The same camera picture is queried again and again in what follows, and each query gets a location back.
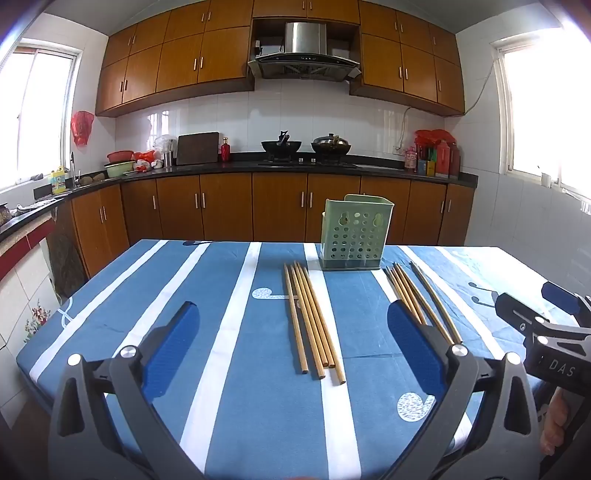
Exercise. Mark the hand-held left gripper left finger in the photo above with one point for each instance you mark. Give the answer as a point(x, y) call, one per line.
point(171, 344)

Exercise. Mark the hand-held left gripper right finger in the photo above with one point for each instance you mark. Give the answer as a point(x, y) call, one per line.
point(415, 344)

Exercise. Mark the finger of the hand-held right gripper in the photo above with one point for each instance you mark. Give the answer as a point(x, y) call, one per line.
point(515, 309)
point(562, 295)

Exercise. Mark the green perforated utensil holder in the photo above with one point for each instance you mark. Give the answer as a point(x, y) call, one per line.
point(353, 235)

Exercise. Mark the person's right hand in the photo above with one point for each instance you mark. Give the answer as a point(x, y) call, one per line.
point(555, 417)

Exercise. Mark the blue white striped tablecloth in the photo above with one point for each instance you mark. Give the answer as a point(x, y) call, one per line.
point(138, 295)

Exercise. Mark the white cup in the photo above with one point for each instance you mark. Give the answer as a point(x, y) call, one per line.
point(546, 180)

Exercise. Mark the dark woven panel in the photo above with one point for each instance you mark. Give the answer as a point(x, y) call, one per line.
point(67, 258)

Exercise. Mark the green yellow box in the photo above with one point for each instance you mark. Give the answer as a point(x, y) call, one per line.
point(431, 165)

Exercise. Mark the wooden lower kitchen cabinets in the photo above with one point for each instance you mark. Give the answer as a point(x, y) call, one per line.
point(277, 207)

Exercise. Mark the black kitchen countertop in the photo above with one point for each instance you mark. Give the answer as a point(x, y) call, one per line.
point(207, 167)

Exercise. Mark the pink bottle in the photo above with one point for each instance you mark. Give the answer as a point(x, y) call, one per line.
point(411, 160)

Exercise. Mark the steel cup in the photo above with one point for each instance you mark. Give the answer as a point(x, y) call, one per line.
point(168, 159)

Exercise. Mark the small red plastic bag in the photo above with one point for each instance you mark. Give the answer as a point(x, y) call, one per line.
point(145, 157)

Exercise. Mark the window with white cup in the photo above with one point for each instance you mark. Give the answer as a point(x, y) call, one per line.
point(545, 106)

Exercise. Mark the large red plastic bag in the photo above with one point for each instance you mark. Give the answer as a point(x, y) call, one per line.
point(431, 137)

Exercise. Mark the red plastic basin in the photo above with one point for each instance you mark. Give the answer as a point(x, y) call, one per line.
point(120, 156)

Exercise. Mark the yellow detergent bottle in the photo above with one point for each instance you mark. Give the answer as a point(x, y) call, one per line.
point(58, 182)

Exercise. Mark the dark wooden cutting board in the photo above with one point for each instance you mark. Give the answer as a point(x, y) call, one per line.
point(197, 148)

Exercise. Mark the steel sink faucet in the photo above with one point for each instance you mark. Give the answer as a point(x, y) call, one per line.
point(73, 170)

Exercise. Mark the small red bottle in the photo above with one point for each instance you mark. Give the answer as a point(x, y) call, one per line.
point(225, 151)

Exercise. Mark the clear plastic bag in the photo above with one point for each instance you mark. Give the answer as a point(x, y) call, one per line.
point(164, 143)

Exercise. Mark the black gas stove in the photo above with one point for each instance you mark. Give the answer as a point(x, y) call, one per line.
point(307, 162)

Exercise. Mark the black pot with lid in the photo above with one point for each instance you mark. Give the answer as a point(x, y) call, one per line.
point(330, 145)

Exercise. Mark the black wok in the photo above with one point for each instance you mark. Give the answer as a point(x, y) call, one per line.
point(281, 146)

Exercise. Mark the hanging red plastic bag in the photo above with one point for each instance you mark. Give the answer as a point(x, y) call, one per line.
point(82, 127)

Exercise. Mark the window beside sink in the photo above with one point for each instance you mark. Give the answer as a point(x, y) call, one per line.
point(37, 115)

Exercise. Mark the steel range hood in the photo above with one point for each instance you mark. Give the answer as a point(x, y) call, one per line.
point(304, 50)

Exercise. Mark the white wall socket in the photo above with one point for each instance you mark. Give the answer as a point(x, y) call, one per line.
point(398, 150)

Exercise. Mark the wooden upper wall cabinets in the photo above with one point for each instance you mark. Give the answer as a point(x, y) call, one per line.
point(184, 60)

